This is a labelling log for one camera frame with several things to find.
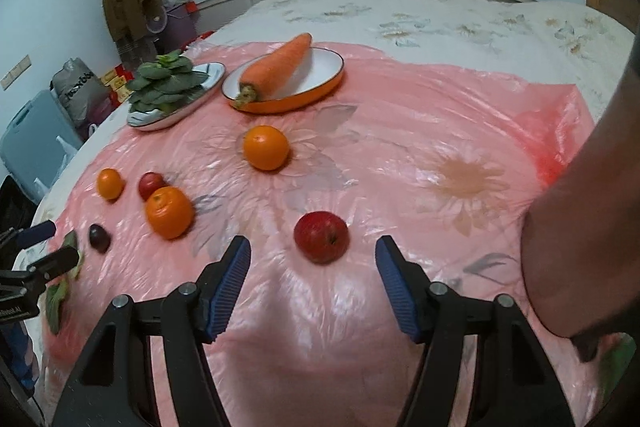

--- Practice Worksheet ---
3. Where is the bok choy leaf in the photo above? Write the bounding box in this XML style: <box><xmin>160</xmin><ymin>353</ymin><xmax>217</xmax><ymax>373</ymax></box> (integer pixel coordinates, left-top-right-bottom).
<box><xmin>59</xmin><ymin>229</ymin><xmax>83</xmax><ymax>280</ymax></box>
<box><xmin>44</xmin><ymin>279</ymin><xmax>71</xmax><ymax>335</ymax></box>

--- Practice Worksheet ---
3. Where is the orange and white bowl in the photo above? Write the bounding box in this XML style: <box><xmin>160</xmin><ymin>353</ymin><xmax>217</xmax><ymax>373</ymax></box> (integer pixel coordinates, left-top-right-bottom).
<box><xmin>221</xmin><ymin>47</ymin><xmax>346</xmax><ymax>115</ymax></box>

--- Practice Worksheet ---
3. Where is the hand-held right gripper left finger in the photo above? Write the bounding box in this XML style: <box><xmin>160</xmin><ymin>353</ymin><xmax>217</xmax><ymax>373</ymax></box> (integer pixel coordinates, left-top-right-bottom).
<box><xmin>51</xmin><ymin>235</ymin><xmax>252</xmax><ymax>427</ymax></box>

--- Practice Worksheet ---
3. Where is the pale blue plastic bag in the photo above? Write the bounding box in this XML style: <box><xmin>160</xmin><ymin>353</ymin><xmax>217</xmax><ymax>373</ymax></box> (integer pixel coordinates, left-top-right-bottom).
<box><xmin>32</xmin><ymin>134</ymin><xmax>81</xmax><ymax>202</ymax></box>

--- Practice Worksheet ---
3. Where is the purple bin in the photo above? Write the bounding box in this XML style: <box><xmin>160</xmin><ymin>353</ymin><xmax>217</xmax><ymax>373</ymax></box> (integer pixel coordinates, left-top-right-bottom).
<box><xmin>159</xmin><ymin>2</ymin><xmax>201</xmax><ymax>52</ymax></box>

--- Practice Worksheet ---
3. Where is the pile of bok choy leaves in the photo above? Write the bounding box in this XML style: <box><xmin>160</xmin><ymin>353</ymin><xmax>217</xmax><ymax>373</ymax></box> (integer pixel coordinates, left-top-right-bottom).
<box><xmin>125</xmin><ymin>49</ymin><xmax>210</xmax><ymax>114</ymax></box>

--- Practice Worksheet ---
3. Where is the dark purple plum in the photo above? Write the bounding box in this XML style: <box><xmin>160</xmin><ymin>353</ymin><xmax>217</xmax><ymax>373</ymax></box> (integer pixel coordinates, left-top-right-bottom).
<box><xmin>88</xmin><ymin>223</ymin><xmax>111</xmax><ymax>254</ymax></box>

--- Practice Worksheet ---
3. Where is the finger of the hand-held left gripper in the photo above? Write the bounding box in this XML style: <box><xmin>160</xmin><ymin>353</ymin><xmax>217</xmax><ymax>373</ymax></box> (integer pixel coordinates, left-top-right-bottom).
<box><xmin>27</xmin><ymin>247</ymin><xmax>82</xmax><ymax>282</ymax></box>
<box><xmin>0</xmin><ymin>220</ymin><xmax>57</xmax><ymax>253</ymax></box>

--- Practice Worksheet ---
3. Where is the carrot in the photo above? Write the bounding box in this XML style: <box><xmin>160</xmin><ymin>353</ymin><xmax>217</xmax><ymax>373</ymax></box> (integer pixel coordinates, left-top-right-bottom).
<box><xmin>235</xmin><ymin>33</ymin><xmax>313</xmax><ymax>108</ymax></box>

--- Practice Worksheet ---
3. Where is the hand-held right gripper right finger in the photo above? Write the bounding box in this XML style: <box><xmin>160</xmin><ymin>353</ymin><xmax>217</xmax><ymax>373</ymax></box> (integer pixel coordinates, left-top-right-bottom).
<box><xmin>375</xmin><ymin>235</ymin><xmax>576</xmax><ymax>427</ymax></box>

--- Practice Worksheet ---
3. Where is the pink plastic sheet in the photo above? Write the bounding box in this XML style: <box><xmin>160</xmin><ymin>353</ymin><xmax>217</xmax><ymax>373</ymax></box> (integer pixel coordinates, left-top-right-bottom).
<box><xmin>42</xmin><ymin>41</ymin><xmax>608</xmax><ymax>427</ymax></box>

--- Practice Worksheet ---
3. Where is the grey printed bag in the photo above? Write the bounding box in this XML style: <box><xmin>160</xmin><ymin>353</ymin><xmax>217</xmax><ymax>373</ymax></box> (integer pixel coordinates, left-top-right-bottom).
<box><xmin>51</xmin><ymin>57</ymin><xmax>111</xmax><ymax>128</ymax></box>

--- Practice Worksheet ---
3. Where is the yellow and red box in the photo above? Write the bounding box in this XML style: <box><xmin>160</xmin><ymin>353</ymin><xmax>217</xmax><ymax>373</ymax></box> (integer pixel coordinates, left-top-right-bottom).
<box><xmin>102</xmin><ymin>63</ymin><xmax>132</xmax><ymax>102</ymax></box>

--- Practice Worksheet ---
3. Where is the wooden bed headboard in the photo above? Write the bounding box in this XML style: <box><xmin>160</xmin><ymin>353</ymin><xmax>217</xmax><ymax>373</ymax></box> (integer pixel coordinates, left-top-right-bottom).
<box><xmin>586</xmin><ymin>0</ymin><xmax>633</xmax><ymax>28</ymax></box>

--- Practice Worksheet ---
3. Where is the red apple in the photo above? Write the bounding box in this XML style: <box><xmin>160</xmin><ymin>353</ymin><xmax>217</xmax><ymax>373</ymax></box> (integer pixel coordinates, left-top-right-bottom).
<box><xmin>138</xmin><ymin>172</ymin><xmax>168</xmax><ymax>202</ymax></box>
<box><xmin>293</xmin><ymin>210</ymin><xmax>350</xmax><ymax>265</ymax></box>

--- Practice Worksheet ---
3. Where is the rose gold electric kettle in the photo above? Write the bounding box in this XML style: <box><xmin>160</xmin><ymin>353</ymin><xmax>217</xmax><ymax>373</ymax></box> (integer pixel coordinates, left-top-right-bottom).
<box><xmin>520</xmin><ymin>52</ymin><xmax>640</xmax><ymax>363</ymax></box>

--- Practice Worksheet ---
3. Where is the orange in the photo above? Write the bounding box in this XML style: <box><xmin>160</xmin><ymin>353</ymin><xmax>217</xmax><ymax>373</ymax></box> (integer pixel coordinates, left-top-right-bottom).
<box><xmin>243</xmin><ymin>125</ymin><xmax>291</xmax><ymax>172</ymax></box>
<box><xmin>96</xmin><ymin>168</ymin><xmax>125</xmax><ymax>201</ymax></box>
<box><xmin>145</xmin><ymin>186</ymin><xmax>195</xmax><ymax>241</ymax></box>

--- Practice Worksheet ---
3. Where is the white plate with dark rim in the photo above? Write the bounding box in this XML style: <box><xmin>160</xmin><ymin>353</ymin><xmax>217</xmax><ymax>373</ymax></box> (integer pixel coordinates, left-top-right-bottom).
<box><xmin>126</xmin><ymin>62</ymin><xmax>227</xmax><ymax>132</ymax></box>

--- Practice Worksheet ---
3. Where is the wall switch panel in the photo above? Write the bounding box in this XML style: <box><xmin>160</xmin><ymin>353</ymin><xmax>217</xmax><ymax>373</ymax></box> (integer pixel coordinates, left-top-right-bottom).
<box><xmin>0</xmin><ymin>55</ymin><xmax>32</xmax><ymax>90</ymax></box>

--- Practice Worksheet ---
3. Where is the black bag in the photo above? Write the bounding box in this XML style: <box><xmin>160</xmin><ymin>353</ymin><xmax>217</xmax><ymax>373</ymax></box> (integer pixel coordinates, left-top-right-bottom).
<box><xmin>0</xmin><ymin>175</ymin><xmax>38</xmax><ymax>233</ymax></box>

